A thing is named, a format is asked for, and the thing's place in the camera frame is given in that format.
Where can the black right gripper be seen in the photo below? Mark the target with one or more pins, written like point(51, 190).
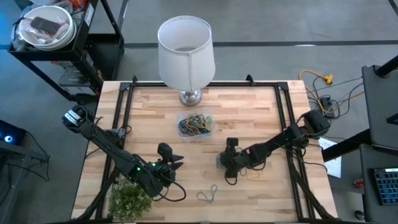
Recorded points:
point(233, 160)

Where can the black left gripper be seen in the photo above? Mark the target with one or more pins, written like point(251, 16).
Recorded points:
point(161, 169)

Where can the green rubber band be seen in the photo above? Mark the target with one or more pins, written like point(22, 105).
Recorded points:
point(210, 120)

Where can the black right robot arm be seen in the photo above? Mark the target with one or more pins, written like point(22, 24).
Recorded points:
point(280, 143)

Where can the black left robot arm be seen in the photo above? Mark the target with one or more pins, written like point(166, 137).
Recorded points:
point(109, 149)

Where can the clear plastic bin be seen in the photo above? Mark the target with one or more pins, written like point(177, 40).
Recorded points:
point(180, 112)

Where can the green artificial potted plant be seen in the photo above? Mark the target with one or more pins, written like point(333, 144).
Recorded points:
point(129, 202)

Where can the white shade silver table lamp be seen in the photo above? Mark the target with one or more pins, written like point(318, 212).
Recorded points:
point(186, 68)

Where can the white paper sheet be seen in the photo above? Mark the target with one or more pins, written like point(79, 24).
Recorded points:
point(334, 166)

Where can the black power adapter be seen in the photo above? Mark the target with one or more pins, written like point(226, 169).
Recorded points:
point(326, 104)

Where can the small red object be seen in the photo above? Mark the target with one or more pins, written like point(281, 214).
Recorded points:
point(358, 183)

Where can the black utility cart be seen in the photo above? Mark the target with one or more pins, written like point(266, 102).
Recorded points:
point(102, 56)

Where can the dark grey side desk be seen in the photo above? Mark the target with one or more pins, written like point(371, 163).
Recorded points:
point(381, 109)
point(367, 199)

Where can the black keyboard blue keys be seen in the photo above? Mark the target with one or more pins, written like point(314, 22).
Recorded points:
point(387, 186)

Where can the black computer blue light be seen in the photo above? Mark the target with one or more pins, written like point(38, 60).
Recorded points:
point(15, 132)

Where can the black pole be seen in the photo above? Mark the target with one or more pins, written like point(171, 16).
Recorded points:
point(387, 67)

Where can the black smartphone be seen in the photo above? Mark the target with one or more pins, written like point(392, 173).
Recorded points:
point(45, 25)

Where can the white bowl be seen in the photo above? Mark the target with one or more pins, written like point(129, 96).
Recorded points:
point(49, 12)

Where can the black frame clamp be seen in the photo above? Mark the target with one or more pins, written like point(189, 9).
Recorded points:
point(134, 79)
point(249, 79)

